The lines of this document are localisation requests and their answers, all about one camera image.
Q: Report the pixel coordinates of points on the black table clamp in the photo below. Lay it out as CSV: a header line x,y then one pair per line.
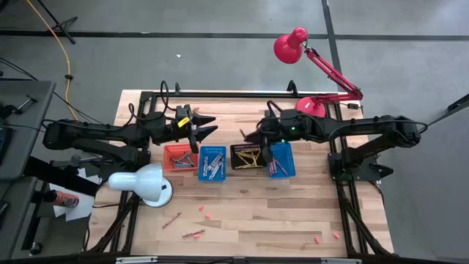
x,y
292,87
177,89

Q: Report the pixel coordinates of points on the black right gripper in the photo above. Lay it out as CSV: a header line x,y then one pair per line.
x,y
293,126

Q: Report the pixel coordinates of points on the orange plastic basket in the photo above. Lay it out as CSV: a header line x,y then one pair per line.
x,y
168,166

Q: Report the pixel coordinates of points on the orange spray can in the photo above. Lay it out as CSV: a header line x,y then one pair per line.
x,y
64,199

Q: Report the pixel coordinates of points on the white paper sheet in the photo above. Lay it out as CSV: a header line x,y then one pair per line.
x,y
78,210

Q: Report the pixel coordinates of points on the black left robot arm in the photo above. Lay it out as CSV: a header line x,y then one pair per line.
x,y
95,133

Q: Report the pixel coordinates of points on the teal crayon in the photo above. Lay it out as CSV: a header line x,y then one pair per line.
x,y
183,165

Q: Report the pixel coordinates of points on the black beam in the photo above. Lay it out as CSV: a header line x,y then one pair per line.
x,y
58,176

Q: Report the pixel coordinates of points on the black bar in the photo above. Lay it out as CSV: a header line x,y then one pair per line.
x,y
458,104

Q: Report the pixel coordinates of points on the black caster wheel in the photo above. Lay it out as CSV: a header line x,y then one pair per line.
x,y
35,249

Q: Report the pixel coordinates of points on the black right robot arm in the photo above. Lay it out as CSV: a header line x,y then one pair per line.
x,y
366,126

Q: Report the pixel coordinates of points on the red desk lamp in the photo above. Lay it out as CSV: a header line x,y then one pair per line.
x,y
289,47

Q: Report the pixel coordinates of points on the red crayon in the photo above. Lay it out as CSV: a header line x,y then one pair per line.
x,y
242,133

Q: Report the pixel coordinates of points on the grey side table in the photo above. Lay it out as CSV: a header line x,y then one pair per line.
x,y
25,132

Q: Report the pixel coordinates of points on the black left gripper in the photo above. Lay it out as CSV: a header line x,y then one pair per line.
x,y
165,132

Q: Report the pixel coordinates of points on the black plastic basket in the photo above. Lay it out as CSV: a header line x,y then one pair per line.
x,y
238,163

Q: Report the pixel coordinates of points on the black metal tool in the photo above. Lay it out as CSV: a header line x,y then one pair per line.
x,y
11,109

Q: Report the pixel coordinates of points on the blue plastic basket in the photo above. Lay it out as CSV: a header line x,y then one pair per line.
x,y
289,154
201,177

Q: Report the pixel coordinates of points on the white desk lamp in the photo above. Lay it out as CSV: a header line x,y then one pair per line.
x,y
139,181

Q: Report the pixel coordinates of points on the silver metal bracket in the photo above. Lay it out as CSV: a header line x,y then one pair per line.
x,y
340,261
135,260

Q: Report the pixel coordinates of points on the black tripod stand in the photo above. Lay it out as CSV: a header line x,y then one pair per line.
x,y
55,21

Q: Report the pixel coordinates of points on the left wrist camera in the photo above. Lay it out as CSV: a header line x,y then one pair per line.
x,y
182,110

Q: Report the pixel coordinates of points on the white crayon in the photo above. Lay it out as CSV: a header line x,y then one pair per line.
x,y
217,160
221,166
215,168
212,174
205,166

